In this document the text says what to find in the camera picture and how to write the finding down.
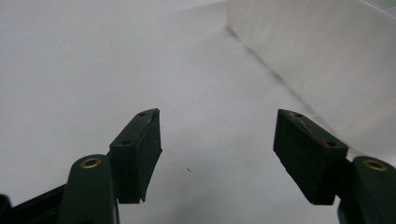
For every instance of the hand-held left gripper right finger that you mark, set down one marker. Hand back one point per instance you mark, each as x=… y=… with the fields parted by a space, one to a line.
x=314 y=161

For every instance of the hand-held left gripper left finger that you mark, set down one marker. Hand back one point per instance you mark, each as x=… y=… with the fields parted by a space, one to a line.
x=130 y=161

